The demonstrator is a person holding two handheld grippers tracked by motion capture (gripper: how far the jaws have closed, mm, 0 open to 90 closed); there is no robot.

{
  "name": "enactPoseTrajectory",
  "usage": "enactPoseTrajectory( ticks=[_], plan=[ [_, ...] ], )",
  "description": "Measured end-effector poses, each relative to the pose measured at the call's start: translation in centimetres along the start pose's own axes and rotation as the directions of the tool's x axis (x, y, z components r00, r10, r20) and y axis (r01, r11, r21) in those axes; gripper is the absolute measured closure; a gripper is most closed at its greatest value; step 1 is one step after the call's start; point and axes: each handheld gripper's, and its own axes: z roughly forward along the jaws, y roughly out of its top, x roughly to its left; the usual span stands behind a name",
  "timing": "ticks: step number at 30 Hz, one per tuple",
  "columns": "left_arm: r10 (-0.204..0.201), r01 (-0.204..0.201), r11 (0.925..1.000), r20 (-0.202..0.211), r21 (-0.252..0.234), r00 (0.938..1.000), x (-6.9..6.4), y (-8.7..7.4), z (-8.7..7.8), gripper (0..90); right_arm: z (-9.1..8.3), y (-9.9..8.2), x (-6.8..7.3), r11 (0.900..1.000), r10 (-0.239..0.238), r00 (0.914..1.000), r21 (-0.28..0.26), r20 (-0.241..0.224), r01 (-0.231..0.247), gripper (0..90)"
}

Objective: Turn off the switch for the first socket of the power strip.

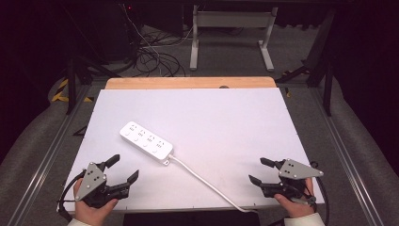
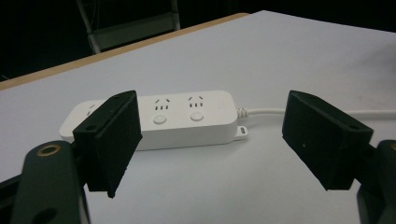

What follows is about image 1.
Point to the aluminium floor rail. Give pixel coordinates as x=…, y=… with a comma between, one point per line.
x=345, y=160
x=48, y=160

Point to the black computer case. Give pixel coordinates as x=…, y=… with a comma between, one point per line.
x=106, y=31

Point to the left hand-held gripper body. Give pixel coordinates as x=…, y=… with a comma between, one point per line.
x=91, y=180

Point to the person's left hand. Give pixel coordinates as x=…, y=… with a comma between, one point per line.
x=91, y=213

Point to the white power strip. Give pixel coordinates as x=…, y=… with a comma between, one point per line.
x=146, y=142

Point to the black metal stand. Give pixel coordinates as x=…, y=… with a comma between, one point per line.
x=71, y=88
x=327, y=88

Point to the person's right hand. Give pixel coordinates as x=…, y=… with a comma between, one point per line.
x=298, y=207

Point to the yellow black hazard tape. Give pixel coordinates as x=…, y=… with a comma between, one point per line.
x=59, y=94

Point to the white table mat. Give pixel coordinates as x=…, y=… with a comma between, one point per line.
x=219, y=125

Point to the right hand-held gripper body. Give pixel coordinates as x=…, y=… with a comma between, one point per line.
x=296, y=171

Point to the white metal desk frame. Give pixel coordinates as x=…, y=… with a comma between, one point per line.
x=232, y=19

